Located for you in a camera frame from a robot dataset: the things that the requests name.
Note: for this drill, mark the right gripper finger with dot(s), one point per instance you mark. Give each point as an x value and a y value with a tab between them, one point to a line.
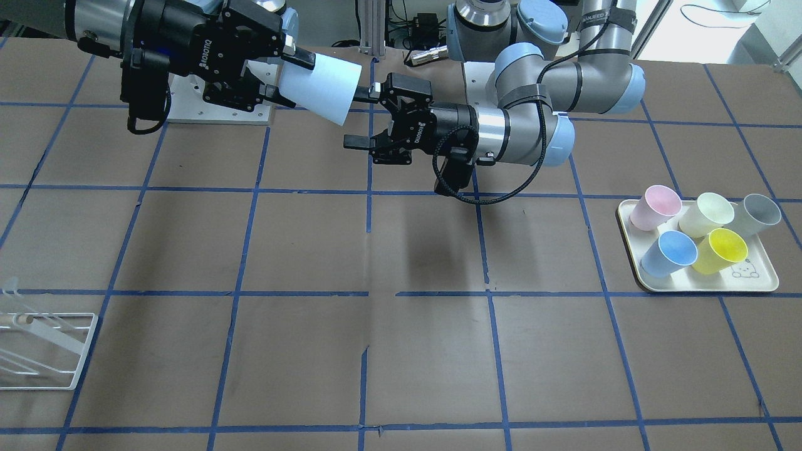
272	94
298	56

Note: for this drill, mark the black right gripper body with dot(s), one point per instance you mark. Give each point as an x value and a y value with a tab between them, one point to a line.
177	28

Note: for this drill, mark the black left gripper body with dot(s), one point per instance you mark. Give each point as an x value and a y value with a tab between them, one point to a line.
448	124

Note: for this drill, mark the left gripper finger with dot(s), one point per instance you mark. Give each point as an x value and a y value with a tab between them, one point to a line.
372	94
361	143

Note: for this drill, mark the light blue cup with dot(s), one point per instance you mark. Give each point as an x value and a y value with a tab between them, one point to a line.
326	90

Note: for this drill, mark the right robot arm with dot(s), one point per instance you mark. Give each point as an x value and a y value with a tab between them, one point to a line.
101	28

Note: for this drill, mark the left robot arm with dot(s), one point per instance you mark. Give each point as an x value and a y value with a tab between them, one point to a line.
525	121

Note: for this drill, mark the pink cup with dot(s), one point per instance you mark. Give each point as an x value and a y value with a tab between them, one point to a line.
657	205

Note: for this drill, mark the pale green cup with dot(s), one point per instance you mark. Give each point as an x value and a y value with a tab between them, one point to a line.
710	211

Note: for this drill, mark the yellow cup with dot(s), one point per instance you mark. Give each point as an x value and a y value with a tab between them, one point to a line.
719	249

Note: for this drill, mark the grey cup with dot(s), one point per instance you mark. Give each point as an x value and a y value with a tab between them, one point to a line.
754	214

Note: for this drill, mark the cream serving tray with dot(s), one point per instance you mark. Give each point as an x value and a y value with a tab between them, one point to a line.
754	274

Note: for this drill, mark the wooden rack dowel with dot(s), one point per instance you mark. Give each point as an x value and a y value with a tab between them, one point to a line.
16	320

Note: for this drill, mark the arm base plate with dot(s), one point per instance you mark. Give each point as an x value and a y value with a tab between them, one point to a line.
189	107
480	87

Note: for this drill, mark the aluminium frame post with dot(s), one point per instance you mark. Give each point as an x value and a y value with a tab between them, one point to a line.
372	25

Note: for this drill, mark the white wire cup rack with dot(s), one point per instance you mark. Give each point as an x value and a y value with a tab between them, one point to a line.
49	354

